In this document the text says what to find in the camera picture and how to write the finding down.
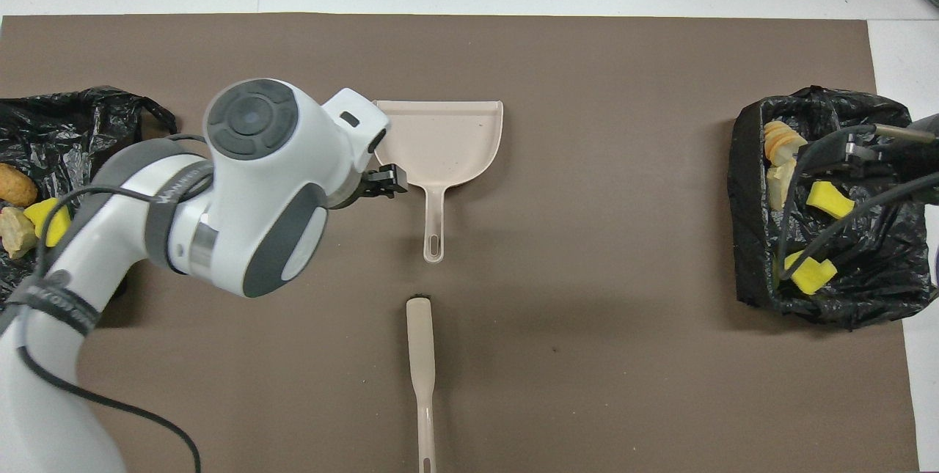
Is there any tan toy pastry piece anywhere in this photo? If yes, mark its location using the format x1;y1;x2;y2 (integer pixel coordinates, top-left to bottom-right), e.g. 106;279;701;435
763;120;808;166
766;160;800;211

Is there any brown table mat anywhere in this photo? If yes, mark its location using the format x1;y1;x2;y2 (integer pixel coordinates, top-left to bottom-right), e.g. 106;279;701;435
0;13;919;473

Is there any brown toy bread loaf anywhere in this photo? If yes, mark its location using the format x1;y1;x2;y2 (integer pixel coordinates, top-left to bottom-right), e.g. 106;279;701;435
0;163;38;208

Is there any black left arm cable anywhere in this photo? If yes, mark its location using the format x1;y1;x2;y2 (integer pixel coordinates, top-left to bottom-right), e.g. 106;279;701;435
15;134;213;473

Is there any beige hand brush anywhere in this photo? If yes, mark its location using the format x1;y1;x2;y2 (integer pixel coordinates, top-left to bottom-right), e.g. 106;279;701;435
406;297;438;473

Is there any small pale toy pastry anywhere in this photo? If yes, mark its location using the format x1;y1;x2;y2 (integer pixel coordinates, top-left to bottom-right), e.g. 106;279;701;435
0;207;37;260

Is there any yellow sponge scrap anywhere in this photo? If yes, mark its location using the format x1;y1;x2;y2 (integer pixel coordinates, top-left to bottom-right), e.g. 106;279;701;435
778;249;838;296
805;180;856;221

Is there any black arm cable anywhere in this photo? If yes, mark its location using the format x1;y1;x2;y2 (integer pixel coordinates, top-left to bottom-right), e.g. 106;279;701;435
15;134;213;473
776;124;939;282

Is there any yellow green sponge piece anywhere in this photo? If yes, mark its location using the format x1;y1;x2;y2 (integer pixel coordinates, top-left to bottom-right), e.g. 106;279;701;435
23;198;72;248

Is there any beige plastic dustpan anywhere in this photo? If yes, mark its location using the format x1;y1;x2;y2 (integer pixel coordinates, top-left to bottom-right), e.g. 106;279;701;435
373;100;505;264

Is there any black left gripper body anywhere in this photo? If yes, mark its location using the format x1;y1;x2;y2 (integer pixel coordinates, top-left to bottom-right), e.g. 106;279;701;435
326;169;371;210

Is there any black bag lined pink bin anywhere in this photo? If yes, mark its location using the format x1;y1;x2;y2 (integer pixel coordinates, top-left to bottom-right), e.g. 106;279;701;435
0;86;179;305

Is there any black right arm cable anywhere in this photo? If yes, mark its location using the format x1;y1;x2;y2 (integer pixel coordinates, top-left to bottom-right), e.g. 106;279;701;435
776;124;939;282

